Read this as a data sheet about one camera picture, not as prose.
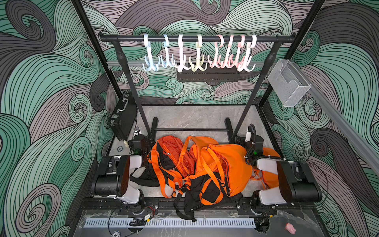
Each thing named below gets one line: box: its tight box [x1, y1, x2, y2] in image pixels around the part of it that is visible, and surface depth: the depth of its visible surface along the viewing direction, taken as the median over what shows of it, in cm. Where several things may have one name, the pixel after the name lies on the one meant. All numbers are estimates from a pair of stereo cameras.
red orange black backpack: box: [129, 135, 196, 199], surface depth 85 cm
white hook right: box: [237, 34, 258, 73], surface depth 55 cm
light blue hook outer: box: [142, 34, 161, 72], surface depth 53 cm
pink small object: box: [284, 222, 297, 235], surface depth 67 cm
